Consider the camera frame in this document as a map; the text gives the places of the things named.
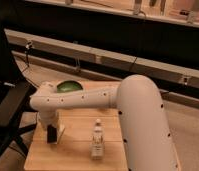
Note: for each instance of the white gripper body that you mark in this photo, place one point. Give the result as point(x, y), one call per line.
point(47, 118)

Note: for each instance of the black eraser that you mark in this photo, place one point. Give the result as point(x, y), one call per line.
point(51, 134)

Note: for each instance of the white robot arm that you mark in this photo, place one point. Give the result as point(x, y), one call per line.
point(144, 126)

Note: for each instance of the white sponge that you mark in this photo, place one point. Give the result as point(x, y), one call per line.
point(60, 130)

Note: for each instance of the green plate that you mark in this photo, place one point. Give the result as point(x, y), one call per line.
point(69, 86)

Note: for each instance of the black office chair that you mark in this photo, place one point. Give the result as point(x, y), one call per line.
point(14, 98)

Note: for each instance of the clear plastic bottle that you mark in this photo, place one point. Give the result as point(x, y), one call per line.
point(97, 149)

